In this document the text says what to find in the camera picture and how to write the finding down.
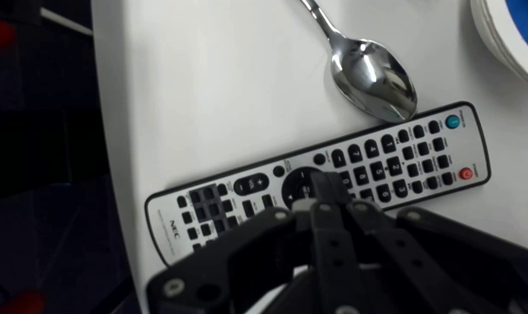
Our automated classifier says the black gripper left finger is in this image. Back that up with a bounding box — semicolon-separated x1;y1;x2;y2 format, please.
147;207;300;314

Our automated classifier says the white bowl of colored blocks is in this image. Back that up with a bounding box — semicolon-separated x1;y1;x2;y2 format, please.
469;0;528;83

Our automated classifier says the grey black tv remote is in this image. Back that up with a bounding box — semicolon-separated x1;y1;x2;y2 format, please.
145;100;492;264

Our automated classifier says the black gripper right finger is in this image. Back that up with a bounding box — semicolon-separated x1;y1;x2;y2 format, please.
310;172;528;314

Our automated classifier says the metal spoon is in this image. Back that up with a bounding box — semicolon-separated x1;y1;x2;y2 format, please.
300;0;418;123

